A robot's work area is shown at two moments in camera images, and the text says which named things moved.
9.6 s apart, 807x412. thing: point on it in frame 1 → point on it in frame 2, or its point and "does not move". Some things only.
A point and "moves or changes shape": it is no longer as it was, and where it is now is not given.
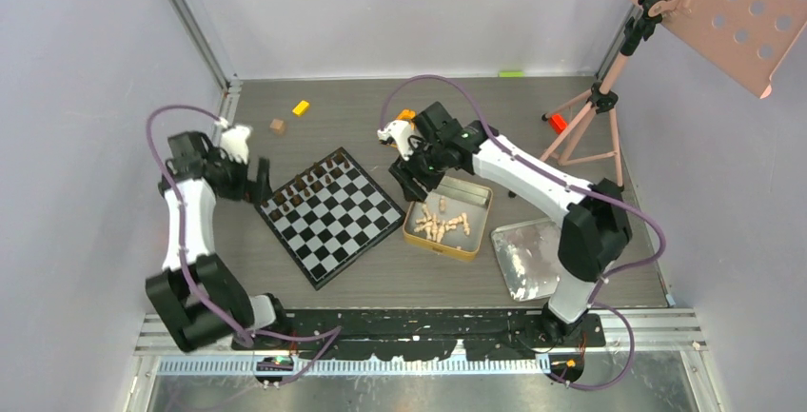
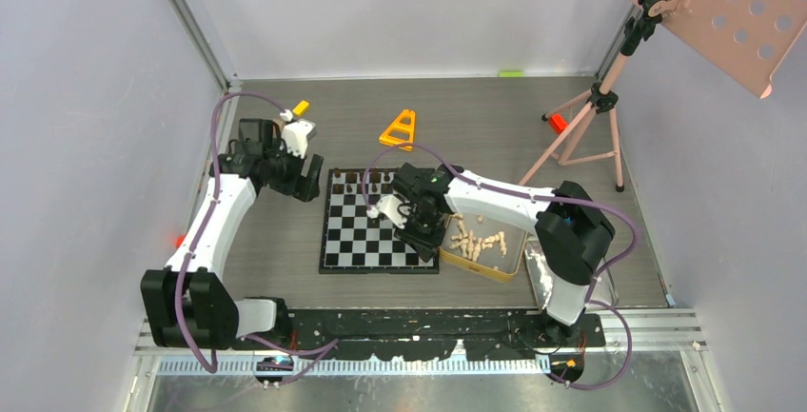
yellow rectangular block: [301, 107] does not move
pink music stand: [745, 13] does not move
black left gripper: [247, 191] → [301, 187]
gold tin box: [452, 222] moves or changes shape
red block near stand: [558, 123] does not move
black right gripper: [412, 190] → [426, 246]
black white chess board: [328, 214] → [353, 243]
